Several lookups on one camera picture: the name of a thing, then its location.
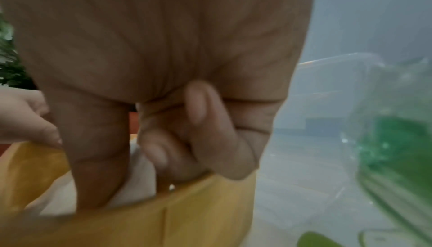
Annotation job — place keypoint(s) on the person's left hand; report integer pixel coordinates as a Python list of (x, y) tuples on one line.
[(23, 118)]

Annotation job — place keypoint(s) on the person's right hand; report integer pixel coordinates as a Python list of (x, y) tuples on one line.
[(141, 40)]

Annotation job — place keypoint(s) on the yellow paper bag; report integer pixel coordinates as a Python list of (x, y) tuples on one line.
[(189, 214)]

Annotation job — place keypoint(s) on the green leafy plant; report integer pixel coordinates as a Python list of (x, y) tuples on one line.
[(11, 64)]

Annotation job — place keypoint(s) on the red object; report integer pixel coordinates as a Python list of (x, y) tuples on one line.
[(133, 122)]

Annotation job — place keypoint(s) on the white paper sheet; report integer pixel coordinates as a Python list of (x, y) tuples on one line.
[(135, 184)]

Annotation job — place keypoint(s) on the clear plastic container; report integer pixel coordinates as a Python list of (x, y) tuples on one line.
[(324, 86)]

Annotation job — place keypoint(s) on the green leaf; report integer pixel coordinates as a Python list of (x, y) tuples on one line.
[(317, 240)]

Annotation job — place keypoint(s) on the clear bag with green contents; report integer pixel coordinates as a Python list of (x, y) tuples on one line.
[(395, 147)]

